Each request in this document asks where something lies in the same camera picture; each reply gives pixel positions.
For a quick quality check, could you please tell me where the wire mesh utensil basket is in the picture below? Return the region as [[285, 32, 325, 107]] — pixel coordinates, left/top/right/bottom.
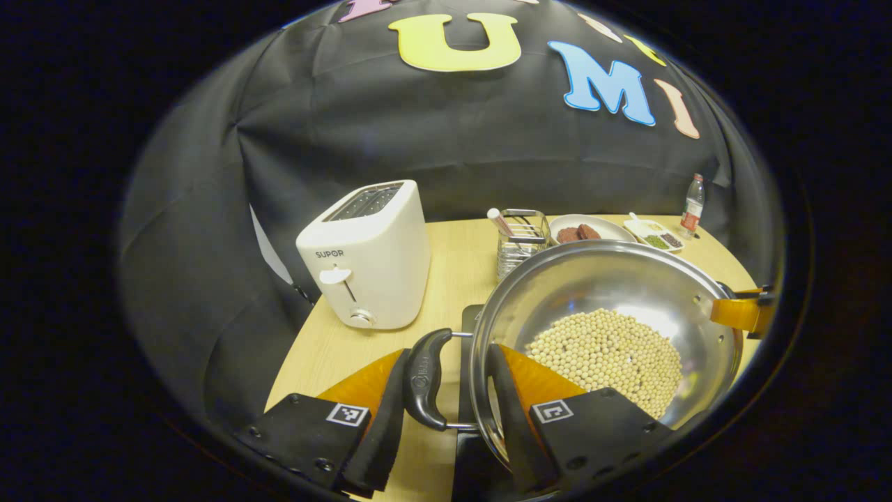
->
[[497, 208, 551, 281]]

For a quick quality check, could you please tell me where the white oval plate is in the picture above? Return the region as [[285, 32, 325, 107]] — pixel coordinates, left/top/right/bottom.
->
[[548, 214, 636, 245]]

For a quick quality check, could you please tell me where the black induction cooktop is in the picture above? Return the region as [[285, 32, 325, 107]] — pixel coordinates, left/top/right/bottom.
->
[[452, 304, 530, 502]]

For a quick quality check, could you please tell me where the white divided dish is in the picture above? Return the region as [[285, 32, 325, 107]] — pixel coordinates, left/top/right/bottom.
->
[[622, 213, 685, 253]]

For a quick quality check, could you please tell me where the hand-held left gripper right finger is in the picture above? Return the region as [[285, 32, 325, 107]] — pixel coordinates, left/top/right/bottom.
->
[[486, 343, 675, 496]]

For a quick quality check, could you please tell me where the pile of soybeans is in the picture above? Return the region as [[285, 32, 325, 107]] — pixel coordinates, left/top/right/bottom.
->
[[524, 308, 685, 419]]

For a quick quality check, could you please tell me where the steel pot with black handles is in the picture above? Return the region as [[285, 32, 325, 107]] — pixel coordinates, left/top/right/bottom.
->
[[403, 239, 745, 475]]

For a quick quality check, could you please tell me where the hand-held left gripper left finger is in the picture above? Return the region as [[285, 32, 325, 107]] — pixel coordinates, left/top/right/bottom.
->
[[233, 349, 413, 497]]

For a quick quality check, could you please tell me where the white toaster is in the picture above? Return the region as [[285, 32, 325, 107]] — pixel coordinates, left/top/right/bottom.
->
[[295, 179, 431, 330]]

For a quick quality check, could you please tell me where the clear plastic water bottle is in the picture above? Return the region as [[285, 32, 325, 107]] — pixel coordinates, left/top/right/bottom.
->
[[681, 174, 705, 240]]

